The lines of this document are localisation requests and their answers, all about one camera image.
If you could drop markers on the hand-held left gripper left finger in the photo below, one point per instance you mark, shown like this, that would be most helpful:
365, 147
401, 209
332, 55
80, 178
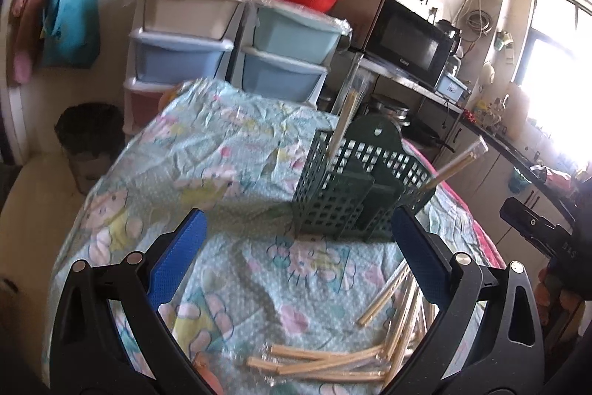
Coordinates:
178, 256

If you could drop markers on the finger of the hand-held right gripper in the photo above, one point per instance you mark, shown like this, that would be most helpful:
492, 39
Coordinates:
532, 224

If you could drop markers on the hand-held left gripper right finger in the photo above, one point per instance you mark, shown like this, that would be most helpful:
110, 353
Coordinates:
421, 258

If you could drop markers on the chopstick pair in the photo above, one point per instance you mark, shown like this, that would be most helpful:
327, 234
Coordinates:
455, 166
349, 103

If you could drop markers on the green plastic utensil basket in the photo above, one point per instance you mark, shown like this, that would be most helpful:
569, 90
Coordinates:
342, 191

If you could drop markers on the pile of chopsticks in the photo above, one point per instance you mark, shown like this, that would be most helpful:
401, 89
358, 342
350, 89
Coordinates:
323, 365

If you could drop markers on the pink fleece blanket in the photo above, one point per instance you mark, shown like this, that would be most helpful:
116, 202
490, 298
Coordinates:
462, 219

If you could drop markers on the white kitchen cabinet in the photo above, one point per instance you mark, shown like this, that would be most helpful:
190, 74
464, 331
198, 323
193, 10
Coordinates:
490, 177

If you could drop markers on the black kitchen counter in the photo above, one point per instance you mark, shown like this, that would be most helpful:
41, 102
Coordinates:
518, 154

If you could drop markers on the black frying pan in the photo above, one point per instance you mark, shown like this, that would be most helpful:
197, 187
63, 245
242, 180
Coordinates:
425, 133

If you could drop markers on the floral light blue tablecloth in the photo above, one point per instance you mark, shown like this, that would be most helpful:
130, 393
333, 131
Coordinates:
240, 145

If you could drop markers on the black trash bin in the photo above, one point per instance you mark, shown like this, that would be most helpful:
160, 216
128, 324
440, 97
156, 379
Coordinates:
90, 140

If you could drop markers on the stacked steel pots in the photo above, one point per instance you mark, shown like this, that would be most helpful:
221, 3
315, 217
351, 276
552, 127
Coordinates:
391, 108

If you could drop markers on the light blue storage box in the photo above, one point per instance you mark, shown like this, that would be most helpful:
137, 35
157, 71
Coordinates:
452, 86

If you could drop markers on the window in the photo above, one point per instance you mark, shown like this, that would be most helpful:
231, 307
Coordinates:
564, 66

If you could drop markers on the metal kitchen shelf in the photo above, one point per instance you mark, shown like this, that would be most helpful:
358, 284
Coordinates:
393, 73

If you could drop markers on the black microwave oven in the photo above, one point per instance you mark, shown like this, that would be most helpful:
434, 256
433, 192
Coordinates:
407, 38

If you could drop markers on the plastic drawer storage unit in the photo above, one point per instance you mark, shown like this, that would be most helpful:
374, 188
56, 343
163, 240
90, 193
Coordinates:
185, 29

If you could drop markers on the white drawer tower blue drawers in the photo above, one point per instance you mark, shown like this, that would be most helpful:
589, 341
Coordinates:
286, 52

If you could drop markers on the teal hanging bag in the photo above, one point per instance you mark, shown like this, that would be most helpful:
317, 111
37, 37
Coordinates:
74, 25

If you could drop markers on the white round wall holder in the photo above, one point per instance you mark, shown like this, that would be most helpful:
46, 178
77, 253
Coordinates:
486, 75

